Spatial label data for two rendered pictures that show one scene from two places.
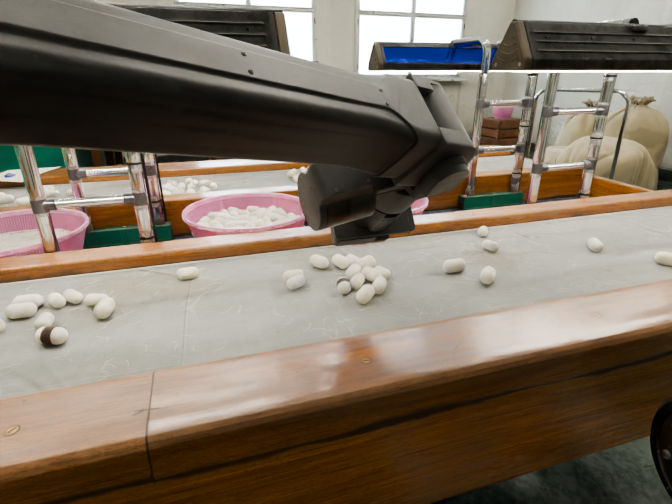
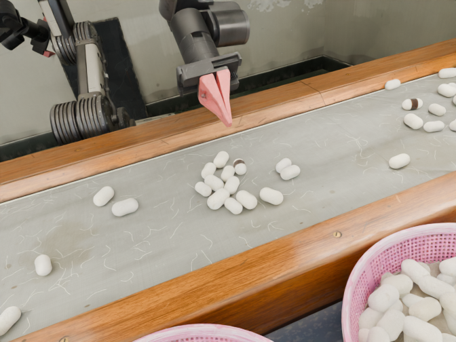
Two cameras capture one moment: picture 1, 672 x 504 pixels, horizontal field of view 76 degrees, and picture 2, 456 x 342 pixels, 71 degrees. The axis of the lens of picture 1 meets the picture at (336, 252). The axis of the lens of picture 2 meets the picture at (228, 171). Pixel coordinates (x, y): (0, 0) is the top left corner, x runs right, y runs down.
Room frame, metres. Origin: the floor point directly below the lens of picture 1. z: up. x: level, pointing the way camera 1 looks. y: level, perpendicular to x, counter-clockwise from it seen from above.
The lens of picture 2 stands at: (1.00, -0.01, 1.05)
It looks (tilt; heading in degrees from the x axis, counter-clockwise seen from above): 35 degrees down; 183
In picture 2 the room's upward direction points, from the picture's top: 9 degrees counter-clockwise
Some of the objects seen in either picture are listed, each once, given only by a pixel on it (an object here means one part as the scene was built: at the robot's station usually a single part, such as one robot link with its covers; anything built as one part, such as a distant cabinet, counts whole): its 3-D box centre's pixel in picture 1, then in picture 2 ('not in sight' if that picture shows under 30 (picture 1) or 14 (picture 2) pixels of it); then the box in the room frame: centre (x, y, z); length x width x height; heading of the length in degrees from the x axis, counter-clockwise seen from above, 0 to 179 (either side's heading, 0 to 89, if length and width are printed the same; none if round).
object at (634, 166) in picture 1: (594, 165); not in sight; (3.17, -1.89, 0.40); 0.74 x 0.56 x 0.38; 111
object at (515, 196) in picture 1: (483, 124); not in sight; (1.29, -0.42, 0.90); 0.20 x 0.19 x 0.45; 107
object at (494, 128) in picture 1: (500, 128); not in sight; (6.07, -2.24, 0.32); 0.42 x 0.42 x 0.64; 20
